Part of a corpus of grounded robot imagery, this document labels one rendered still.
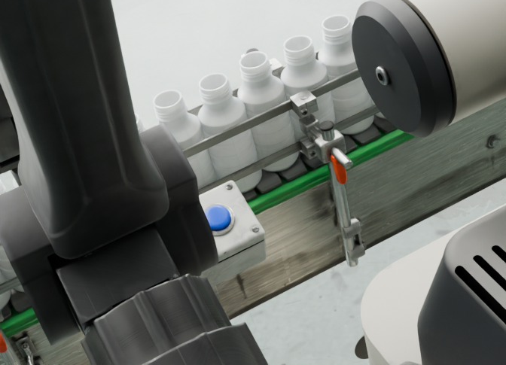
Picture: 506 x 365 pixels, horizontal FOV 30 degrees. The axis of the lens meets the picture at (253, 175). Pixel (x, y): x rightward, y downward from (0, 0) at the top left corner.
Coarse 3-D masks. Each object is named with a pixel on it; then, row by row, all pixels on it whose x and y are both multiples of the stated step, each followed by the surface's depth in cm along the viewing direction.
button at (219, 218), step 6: (210, 210) 104; (216, 210) 104; (222, 210) 104; (210, 216) 104; (216, 216) 104; (222, 216) 104; (228, 216) 104; (210, 222) 103; (216, 222) 103; (222, 222) 103; (228, 222) 103; (216, 228) 103; (222, 228) 103
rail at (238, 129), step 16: (336, 80) 119; (352, 80) 120; (192, 112) 121; (272, 112) 117; (368, 112) 124; (240, 128) 116; (336, 128) 123; (208, 144) 115; (272, 160) 121; (240, 176) 121; (0, 288) 113
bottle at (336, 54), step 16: (336, 16) 120; (336, 32) 118; (336, 48) 120; (336, 64) 120; (352, 64) 120; (336, 96) 124; (352, 96) 123; (368, 96) 125; (336, 112) 126; (352, 112) 125; (352, 128) 127
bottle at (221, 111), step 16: (208, 80) 116; (224, 80) 116; (208, 96) 114; (224, 96) 115; (208, 112) 116; (224, 112) 116; (240, 112) 116; (208, 128) 117; (224, 128) 116; (224, 144) 118; (240, 144) 118; (224, 160) 119; (240, 160) 120; (256, 160) 122; (224, 176) 122; (256, 176) 123
